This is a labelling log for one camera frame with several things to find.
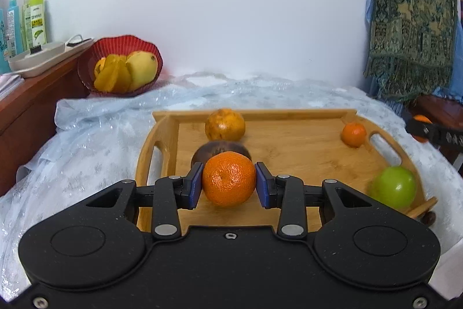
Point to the yellow mango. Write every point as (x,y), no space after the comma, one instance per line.
(143,70)

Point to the medium orange mandarin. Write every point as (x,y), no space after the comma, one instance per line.
(228,180)

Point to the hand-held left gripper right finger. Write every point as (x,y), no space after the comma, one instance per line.
(263,186)

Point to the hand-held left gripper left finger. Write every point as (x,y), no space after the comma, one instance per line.
(195,186)

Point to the stack of papers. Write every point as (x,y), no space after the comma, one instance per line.
(7,81)

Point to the green patterned fringed shawl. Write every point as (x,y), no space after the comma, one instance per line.
(408,23)

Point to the small orange mandarin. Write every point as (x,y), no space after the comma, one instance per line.
(353,134)
(422,119)

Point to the large speckled orange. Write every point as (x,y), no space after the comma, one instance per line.
(225,124)

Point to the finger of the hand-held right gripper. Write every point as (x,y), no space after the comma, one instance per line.
(441,137)

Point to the brown wooden cabinet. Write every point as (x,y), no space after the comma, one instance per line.
(32,113)

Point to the dark wooden furniture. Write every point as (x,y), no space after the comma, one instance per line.
(434,110)

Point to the red jujube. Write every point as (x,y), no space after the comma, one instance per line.
(429,217)

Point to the bamboo serving tray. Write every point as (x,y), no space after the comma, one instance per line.
(300,157)

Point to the dark purple tomato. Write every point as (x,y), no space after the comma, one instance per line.
(217,149)

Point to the yellow fruits in basket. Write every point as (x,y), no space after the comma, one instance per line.
(116,75)

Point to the white oval tray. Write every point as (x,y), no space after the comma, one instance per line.
(39,57)

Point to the green label white bottle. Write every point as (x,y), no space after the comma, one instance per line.
(35,23)

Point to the red glass fruit bowl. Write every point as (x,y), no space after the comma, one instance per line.
(119,44)

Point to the green apple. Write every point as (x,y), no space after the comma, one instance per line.
(393,187)

